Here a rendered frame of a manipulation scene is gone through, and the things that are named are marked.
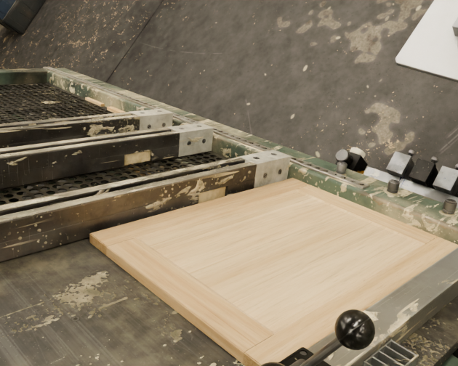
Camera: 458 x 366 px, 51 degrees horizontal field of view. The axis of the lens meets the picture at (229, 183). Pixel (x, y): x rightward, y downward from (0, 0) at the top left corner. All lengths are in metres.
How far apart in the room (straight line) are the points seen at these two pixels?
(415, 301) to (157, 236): 0.44
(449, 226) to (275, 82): 1.78
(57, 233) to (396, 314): 0.55
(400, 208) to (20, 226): 0.74
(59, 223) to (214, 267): 0.27
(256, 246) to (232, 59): 2.18
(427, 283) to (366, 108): 1.60
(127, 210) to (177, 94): 2.21
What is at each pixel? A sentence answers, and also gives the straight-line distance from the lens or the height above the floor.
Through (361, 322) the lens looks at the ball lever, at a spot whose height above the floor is 1.44.
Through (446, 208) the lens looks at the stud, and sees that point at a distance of 1.11.
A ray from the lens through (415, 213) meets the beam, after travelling 1.08.
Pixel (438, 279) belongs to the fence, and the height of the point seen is 1.07.
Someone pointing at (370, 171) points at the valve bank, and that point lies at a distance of 1.34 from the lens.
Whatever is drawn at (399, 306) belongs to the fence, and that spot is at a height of 1.18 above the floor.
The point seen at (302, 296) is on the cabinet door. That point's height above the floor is 1.22.
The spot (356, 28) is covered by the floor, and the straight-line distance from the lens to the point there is 2.67.
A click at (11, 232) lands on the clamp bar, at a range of 0.84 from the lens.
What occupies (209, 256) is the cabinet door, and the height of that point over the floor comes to 1.25.
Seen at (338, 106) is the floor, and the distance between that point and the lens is 2.42.
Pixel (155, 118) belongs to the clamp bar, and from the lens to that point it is 1.51.
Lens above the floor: 1.90
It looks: 49 degrees down
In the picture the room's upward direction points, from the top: 53 degrees counter-clockwise
